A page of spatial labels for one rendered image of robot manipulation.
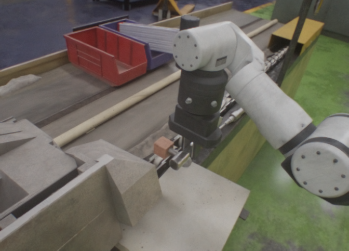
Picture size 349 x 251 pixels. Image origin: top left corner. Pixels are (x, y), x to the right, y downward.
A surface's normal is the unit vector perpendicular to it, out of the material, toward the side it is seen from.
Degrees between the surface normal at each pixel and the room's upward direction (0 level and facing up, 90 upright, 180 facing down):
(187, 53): 90
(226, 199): 0
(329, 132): 27
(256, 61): 23
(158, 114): 0
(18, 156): 10
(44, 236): 80
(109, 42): 88
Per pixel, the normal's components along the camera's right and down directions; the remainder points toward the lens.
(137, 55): -0.58, 0.41
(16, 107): 0.11, -0.80
